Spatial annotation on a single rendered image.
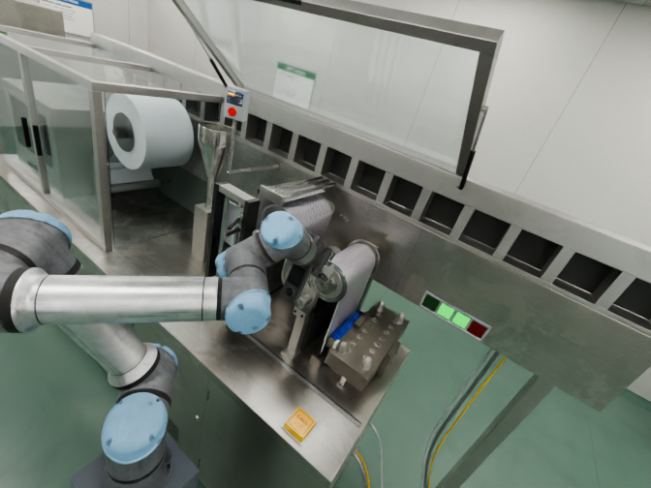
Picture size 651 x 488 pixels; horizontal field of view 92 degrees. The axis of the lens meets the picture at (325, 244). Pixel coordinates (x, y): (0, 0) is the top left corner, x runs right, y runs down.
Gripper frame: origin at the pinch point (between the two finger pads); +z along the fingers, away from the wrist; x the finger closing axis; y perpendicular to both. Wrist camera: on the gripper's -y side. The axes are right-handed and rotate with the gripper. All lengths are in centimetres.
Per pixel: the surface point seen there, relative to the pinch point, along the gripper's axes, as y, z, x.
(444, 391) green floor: -11, 191, -64
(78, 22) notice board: 128, 126, 550
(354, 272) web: 8.7, 14.8, -4.0
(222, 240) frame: -6.8, 3.0, 38.6
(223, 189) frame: 7.0, -9.5, 40.3
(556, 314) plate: 32, 29, -63
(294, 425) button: -40.1, 13.3, -14.0
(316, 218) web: 18.9, 14.8, 19.3
